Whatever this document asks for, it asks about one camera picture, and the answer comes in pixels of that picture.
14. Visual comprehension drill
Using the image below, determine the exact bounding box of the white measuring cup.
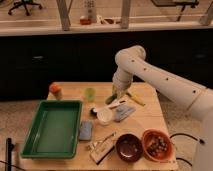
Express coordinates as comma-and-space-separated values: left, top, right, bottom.
97, 108, 113, 125

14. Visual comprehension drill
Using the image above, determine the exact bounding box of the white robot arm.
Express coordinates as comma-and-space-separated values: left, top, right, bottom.
112, 45, 213, 171

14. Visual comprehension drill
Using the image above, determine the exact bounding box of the blue sponge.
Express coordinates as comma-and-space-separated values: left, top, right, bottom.
79, 121, 93, 141

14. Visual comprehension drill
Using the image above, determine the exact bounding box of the blue grey cloth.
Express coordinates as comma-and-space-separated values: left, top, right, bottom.
114, 105, 135, 122

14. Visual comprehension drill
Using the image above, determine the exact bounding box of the black and white spatula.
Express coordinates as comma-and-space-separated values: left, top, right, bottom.
90, 100, 126, 116

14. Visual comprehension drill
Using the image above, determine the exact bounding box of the silver fork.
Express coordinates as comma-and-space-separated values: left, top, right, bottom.
86, 132, 116, 150

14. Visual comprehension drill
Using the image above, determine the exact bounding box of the orange-capped spice bottle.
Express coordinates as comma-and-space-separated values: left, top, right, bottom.
49, 83, 62, 100

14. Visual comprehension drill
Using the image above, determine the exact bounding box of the black cable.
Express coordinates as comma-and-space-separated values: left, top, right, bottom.
169, 132, 201, 168

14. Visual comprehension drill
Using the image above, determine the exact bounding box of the green plastic tray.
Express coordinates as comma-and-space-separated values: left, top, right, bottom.
21, 100, 82, 159

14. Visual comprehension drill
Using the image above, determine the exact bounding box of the black stand post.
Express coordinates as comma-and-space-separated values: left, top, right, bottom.
5, 138, 14, 171

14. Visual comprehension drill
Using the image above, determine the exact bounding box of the dark brown bowl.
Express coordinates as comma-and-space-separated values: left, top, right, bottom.
115, 134, 143, 163

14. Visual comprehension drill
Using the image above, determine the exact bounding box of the black office chair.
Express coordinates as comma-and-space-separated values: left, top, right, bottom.
8, 0, 43, 16

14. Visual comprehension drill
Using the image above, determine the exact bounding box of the green plastic cup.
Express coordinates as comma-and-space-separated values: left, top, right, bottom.
85, 88, 95, 102

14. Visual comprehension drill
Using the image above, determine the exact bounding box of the wooden block with black edge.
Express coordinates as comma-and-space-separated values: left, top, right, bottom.
90, 140, 114, 164

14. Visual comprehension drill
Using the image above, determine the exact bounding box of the orange bowl with nuts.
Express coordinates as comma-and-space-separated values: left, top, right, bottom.
141, 129, 173, 162

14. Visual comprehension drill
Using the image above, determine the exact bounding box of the red bowl on shelf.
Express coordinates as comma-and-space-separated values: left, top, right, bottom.
79, 16, 92, 25

